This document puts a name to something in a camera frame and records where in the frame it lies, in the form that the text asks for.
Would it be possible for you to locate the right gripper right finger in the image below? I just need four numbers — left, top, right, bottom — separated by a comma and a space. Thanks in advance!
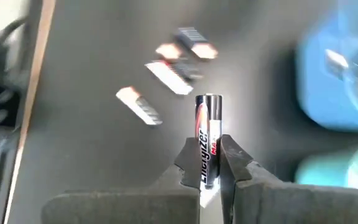
219, 134, 295, 224

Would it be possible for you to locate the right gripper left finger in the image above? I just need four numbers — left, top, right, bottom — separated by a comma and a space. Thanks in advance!
149, 136, 203, 224

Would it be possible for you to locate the teal plastic bin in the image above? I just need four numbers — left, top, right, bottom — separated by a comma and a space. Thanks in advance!
293, 146, 358, 190

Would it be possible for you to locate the blue plastic bin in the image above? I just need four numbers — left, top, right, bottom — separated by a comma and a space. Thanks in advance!
294, 9, 358, 137

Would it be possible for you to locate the copper black AA battery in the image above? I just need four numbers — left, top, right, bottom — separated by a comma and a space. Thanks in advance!
115, 86, 163, 126
155, 42, 204, 82
174, 26, 219, 60

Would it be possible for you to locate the black aluminium rig frame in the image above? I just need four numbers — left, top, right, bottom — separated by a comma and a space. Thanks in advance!
0, 0, 57, 224

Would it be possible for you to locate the black camera cable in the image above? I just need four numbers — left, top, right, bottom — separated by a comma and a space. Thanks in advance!
0, 17, 29, 75

